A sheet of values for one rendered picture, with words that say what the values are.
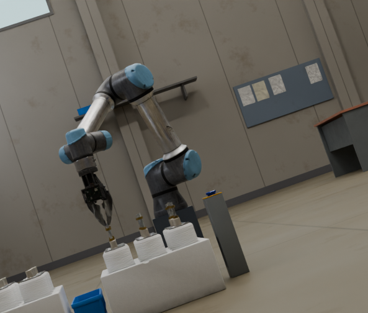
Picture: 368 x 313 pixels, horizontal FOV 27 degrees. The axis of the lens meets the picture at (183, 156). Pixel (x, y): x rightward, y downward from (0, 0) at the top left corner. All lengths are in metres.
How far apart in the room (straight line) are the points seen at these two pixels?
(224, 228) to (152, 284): 0.41
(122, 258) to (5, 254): 9.77
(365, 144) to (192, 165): 5.01
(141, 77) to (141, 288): 0.91
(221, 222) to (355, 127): 5.27
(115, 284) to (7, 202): 9.79
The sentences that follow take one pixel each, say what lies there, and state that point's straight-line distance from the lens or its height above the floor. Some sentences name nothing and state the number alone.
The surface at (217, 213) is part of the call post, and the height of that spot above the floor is 0.24.
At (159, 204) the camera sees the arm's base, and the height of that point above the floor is 0.35.
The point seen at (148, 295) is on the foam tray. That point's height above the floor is 0.07.
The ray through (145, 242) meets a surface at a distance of 2.60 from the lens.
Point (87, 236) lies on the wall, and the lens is 12.15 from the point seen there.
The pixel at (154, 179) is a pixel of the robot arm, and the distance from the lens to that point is 3.21.
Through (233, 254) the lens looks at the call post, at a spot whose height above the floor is 0.08.
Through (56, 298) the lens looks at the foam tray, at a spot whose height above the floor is 0.16.
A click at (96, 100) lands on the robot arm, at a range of 3.10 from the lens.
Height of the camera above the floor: 0.33
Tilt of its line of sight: 3 degrees up
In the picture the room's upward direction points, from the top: 19 degrees counter-clockwise
